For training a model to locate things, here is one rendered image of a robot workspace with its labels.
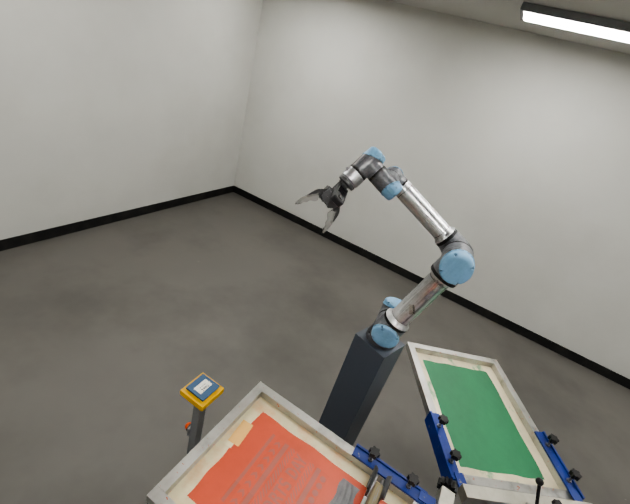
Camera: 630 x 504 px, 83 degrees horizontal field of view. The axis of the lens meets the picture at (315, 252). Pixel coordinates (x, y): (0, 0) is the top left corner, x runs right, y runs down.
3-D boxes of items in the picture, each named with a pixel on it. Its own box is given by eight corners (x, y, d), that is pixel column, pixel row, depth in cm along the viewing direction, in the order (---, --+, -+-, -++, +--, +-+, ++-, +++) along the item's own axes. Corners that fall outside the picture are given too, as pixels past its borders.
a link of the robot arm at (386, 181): (407, 183, 134) (387, 162, 134) (402, 190, 125) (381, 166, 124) (391, 197, 138) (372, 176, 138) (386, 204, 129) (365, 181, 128)
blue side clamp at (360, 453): (347, 462, 142) (352, 452, 138) (352, 452, 146) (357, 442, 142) (417, 513, 132) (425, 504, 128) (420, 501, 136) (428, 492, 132)
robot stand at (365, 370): (317, 455, 240) (377, 321, 183) (336, 478, 229) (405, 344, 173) (297, 471, 227) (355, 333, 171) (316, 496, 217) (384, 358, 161)
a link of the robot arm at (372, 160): (389, 159, 125) (373, 142, 125) (366, 181, 126) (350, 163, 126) (386, 163, 133) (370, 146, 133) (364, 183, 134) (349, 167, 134)
